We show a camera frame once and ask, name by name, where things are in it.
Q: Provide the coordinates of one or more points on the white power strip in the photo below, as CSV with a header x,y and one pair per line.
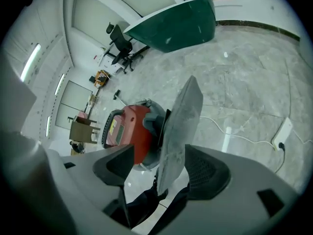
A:
x,y
283,133

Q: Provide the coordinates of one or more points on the black office chair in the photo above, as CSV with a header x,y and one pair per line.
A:
x,y
122,45

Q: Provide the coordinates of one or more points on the grey packet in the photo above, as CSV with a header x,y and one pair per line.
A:
x,y
182,126

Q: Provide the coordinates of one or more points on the small white floor object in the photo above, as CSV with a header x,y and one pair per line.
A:
x,y
225,54

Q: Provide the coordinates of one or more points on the dark green bathtub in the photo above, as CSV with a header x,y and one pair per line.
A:
x,y
181,26

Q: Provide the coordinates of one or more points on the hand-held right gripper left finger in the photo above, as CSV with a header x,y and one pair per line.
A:
x,y
107,165

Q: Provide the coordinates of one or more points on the ceiling strip light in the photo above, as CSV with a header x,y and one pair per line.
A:
x,y
30,62
59,84
48,126

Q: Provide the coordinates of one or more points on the person's dark trousers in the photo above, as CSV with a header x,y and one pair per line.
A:
x,y
151,204

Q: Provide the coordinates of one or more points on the dark wooden cabinet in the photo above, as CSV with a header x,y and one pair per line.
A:
x,y
82,131

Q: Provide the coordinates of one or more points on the metal vacuum wand with brush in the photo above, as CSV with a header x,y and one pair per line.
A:
x,y
117,94

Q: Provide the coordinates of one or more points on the red and teal vacuum cleaner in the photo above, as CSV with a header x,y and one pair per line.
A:
x,y
137,131

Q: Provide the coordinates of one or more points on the white drawer cabinet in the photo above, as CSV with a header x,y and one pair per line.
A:
x,y
108,60

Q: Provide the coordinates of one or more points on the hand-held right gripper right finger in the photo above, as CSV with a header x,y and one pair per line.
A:
x,y
220,195

